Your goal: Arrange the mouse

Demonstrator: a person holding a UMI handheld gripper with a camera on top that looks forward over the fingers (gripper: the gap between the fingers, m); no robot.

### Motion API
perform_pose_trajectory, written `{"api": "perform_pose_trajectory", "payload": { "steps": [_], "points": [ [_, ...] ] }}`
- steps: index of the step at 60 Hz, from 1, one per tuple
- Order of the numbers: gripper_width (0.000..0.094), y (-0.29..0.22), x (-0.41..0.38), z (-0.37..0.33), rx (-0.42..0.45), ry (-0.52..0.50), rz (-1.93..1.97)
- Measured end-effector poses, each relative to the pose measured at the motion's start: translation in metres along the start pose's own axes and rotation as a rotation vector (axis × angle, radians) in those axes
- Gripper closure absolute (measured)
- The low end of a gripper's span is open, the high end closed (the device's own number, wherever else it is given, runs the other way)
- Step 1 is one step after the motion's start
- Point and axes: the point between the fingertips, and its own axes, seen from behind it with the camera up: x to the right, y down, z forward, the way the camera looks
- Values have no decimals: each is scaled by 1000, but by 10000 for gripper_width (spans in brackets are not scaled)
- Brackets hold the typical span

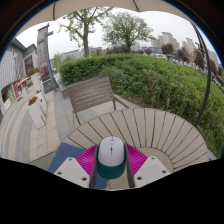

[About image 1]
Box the blue rectangular mouse pad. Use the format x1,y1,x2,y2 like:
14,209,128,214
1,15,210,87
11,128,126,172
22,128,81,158
47,142,108,190

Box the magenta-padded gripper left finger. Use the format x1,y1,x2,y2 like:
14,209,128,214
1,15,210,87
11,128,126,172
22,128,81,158
53,143,100,190

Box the white planter with flowers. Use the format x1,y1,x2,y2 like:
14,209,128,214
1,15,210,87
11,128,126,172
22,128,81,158
27,96,48,130
27,67,44,93

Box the distant apartment buildings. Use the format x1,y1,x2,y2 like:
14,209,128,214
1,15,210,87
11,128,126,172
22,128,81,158
151,31,224,78

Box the grey slatted outdoor chair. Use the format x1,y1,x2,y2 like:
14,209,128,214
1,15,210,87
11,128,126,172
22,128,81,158
66,75,131,129

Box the green trimmed hedge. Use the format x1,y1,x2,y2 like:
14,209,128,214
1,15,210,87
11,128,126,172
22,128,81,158
58,53,224,158

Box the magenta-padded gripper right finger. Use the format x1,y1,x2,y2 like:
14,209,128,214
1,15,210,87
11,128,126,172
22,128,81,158
123,143,173,190

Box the bare-trunked leaning tree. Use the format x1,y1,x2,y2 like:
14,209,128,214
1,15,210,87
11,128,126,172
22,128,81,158
58,7,113,58

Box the round leafy green tree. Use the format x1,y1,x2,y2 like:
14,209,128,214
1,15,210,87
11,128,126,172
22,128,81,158
101,11,156,53

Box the dark curved parasol pole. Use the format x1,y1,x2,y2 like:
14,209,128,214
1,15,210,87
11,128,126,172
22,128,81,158
191,23,213,128

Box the tall grey sign pillar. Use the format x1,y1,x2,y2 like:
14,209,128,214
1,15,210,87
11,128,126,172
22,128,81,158
35,23,59,94

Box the white and teal computer mouse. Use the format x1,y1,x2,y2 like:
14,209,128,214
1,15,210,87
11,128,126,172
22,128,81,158
95,135,128,180

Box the beige parasol canopy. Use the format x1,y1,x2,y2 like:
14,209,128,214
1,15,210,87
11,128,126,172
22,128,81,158
16,0,198,38

